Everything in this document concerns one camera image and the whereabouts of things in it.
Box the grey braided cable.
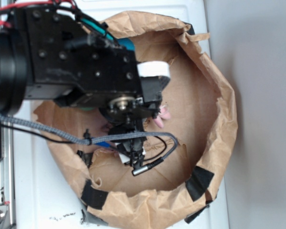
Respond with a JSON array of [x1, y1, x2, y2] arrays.
[[0, 112, 179, 177]]

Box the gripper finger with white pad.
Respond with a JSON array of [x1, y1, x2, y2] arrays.
[[109, 120, 147, 167], [137, 61, 170, 103]]

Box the pink plush bunny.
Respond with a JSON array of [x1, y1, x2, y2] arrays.
[[153, 104, 171, 129]]

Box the aluminium frame rail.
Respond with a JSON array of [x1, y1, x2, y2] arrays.
[[0, 23, 16, 229]]

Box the white plastic tray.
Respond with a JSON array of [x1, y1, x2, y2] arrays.
[[10, 0, 231, 229]]

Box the red wires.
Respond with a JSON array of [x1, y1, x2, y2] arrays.
[[0, 0, 78, 29]]

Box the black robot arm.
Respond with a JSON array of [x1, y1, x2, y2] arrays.
[[0, 0, 170, 172]]

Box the thin black wire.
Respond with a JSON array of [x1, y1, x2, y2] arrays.
[[0, 124, 168, 162]]

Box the brown paper-lined bin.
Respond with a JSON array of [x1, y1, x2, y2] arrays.
[[33, 11, 238, 229]]

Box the blue dimpled ball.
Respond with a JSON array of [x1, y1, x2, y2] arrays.
[[117, 38, 135, 51]]

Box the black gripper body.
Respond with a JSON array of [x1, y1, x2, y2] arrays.
[[24, 6, 148, 123]]

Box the green dimpled ball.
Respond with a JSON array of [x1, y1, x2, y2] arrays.
[[81, 107, 94, 111]]

